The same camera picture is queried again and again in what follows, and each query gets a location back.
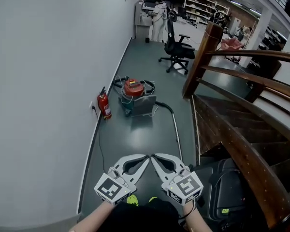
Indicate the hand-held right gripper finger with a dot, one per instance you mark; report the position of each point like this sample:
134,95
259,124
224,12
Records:
170,157
159,171

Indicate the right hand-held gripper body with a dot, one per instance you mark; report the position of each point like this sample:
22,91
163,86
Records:
186,187

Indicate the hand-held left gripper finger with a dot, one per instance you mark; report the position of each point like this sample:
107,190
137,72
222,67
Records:
133,157
141,171

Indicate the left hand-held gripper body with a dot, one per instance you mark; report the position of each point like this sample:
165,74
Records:
111,188

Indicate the dark grey cloth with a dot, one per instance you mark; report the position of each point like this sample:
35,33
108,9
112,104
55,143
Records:
145,105

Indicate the person's left forearm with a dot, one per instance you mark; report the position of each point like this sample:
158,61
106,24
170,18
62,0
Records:
96,216

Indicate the person's right forearm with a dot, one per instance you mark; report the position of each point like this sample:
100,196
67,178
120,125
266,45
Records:
195,222

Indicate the metal vacuum wand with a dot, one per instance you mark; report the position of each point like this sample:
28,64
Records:
177,134

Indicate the person's left neon shoe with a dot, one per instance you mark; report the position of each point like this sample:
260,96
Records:
133,200

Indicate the person's neon shoe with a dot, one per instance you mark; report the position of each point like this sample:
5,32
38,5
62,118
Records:
133,200
152,199

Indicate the person's right neon shoe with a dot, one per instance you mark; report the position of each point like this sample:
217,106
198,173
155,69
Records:
152,199

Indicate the black case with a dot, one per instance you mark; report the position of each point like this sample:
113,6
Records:
227,190

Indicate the red fire extinguisher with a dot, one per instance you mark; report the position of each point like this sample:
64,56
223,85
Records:
104,104

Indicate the black office chair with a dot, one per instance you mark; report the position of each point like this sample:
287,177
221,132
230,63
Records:
177,49

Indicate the small black box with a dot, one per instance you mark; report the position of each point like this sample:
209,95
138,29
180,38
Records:
147,40

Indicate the pink chair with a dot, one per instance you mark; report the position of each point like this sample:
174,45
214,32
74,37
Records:
232,44

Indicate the grey cabinet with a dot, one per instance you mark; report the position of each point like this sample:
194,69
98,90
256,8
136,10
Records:
141,25

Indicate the white storage shelving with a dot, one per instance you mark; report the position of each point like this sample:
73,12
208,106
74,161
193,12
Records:
203,7

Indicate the white wall socket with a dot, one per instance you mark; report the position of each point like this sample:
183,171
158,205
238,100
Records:
91,105

